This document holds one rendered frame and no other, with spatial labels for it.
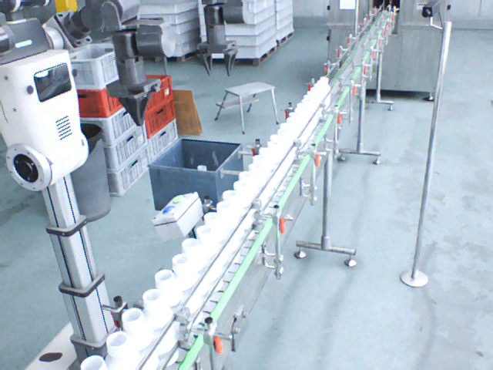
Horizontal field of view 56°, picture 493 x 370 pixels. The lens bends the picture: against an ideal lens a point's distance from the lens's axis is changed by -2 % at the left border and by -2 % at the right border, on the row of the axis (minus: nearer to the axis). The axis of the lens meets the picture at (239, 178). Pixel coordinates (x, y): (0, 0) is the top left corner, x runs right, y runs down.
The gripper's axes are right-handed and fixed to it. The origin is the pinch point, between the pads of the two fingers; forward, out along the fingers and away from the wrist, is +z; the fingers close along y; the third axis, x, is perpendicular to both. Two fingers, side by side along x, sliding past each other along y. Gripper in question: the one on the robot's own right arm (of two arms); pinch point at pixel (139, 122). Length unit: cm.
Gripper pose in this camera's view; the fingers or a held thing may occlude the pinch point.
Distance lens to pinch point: 107.1
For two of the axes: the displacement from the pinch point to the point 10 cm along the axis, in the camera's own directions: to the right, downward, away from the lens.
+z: 0.7, 9.0, 4.3
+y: 9.3, 0.9, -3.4
